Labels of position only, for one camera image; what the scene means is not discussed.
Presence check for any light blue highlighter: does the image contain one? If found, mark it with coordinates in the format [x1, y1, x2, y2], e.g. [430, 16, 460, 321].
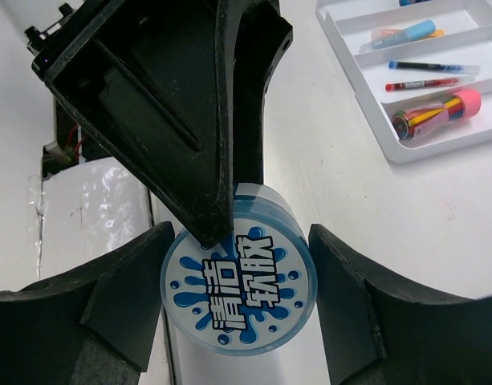
[359, 20, 437, 53]

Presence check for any silver foil sheet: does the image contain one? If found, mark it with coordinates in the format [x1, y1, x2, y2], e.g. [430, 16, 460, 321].
[27, 157, 152, 280]

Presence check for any teal gel pen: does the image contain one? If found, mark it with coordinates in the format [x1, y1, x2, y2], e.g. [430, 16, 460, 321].
[388, 61, 481, 75]

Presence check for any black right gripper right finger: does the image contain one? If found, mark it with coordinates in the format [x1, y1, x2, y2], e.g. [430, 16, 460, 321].
[309, 224, 492, 384]

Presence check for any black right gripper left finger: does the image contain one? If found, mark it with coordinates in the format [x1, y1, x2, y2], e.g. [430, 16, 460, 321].
[0, 221, 174, 384]

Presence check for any white compartment tray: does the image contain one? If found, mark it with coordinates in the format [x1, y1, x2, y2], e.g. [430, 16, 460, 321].
[316, 1, 492, 164]

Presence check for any red gel pen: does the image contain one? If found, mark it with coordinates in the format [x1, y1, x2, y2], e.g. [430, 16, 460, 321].
[384, 77, 461, 92]

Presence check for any pink capped crayon tube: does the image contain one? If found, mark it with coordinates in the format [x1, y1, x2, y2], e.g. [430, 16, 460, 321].
[391, 89, 482, 141]

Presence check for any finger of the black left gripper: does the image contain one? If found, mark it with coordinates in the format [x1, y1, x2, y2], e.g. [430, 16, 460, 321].
[43, 1, 232, 247]
[233, 1, 293, 184]

